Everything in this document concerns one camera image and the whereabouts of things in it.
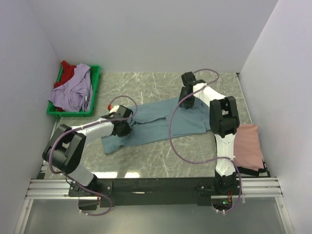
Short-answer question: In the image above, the blue t-shirt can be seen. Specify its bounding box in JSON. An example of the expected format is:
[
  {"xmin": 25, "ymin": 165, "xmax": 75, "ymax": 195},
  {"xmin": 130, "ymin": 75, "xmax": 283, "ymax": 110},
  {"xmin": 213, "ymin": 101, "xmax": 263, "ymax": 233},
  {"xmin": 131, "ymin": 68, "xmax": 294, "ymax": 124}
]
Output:
[{"xmin": 101, "ymin": 97, "xmax": 211, "ymax": 154}]

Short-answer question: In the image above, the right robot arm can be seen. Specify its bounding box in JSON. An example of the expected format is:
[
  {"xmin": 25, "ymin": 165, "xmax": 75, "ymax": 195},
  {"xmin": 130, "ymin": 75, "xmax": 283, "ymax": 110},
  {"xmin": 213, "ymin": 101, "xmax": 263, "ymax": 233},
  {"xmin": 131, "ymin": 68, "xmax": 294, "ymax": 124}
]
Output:
[{"xmin": 179, "ymin": 82, "xmax": 240, "ymax": 195}]

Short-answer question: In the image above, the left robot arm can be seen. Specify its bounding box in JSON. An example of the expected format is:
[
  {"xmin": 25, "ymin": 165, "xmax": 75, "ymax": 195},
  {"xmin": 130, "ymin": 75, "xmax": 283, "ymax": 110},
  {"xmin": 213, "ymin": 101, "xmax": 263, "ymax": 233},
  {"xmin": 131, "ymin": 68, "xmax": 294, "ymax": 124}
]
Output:
[{"xmin": 42, "ymin": 118, "xmax": 132, "ymax": 196}]

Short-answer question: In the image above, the lavender t-shirt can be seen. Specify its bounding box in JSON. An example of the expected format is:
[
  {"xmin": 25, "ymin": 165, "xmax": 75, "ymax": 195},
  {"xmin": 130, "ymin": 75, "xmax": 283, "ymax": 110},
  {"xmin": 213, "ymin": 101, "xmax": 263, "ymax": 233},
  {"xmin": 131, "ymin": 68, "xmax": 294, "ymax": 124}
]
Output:
[{"xmin": 49, "ymin": 63, "xmax": 93, "ymax": 112}]

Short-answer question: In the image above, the green plastic bin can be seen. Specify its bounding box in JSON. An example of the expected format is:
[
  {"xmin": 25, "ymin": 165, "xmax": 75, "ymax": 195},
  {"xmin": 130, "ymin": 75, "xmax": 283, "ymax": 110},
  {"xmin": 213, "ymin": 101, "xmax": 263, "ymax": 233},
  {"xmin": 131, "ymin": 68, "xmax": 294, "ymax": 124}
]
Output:
[{"xmin": 46, "ymin": 65, "xmax": 100, "ymax": 117}]

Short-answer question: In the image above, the black base beam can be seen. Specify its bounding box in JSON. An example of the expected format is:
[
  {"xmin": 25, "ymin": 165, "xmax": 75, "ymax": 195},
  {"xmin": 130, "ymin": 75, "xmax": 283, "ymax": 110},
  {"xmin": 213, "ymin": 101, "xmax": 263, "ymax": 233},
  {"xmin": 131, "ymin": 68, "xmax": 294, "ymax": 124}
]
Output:
[{"xmin": 68, "ymin": 176, "xmax": 247, "ymax": 210}]

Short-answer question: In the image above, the red t-shirt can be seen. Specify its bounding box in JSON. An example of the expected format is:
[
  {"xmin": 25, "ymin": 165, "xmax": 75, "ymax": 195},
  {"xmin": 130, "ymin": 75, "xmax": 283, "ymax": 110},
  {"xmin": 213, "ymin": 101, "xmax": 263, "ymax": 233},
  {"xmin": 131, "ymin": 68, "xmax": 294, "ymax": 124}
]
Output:
[{"xmin": 54, "ymin": 60, "xmax": 76, "ymax": 88}]

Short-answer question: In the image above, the folded pink t-shirt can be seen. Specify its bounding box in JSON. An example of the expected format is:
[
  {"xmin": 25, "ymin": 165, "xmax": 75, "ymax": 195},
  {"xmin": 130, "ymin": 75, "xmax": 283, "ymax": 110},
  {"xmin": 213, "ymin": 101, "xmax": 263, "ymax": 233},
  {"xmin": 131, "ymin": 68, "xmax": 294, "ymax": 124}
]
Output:
[{"xmin": 234, "ymin": 124, "xmax": 264, "ymax": 171}]

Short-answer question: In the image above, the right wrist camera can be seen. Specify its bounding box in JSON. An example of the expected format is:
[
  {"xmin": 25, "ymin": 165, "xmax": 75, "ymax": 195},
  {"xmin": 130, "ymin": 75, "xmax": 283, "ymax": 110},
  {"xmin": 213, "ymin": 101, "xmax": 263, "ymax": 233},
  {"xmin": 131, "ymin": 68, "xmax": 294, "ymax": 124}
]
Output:
[{"xmin": 181, "ymin": 72, "xmax": 197, "ymax": 87}]

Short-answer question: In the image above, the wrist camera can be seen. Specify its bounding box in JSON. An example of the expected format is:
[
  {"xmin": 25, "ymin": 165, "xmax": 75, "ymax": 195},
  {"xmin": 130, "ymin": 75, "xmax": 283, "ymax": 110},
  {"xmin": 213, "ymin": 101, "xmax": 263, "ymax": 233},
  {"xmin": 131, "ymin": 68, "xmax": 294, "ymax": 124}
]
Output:
[
  {"xmin": 181, "ymin": 72, "xmax": 197, "ymax": 87},
  {"xmin": 102, "ymin": 104, "xmax": 134, "ymax": 119}
]

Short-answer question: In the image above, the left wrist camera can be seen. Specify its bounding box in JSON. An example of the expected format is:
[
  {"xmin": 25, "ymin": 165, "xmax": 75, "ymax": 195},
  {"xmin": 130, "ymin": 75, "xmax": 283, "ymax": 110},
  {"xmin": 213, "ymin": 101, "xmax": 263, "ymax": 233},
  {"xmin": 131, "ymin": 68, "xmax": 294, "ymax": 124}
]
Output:
[{"xmin": 102, "ymin": 104, "xmax": 134, "ymax": 119}]

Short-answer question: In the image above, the aluminium rail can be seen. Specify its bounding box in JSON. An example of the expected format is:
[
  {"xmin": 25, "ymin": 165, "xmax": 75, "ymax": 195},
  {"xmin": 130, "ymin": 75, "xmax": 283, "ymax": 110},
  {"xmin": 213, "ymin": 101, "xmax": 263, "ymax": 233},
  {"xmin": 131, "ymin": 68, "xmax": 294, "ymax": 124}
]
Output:
[{"xmin": 25, "ymin": 176, "xmax": 285, "ymax": 200}]

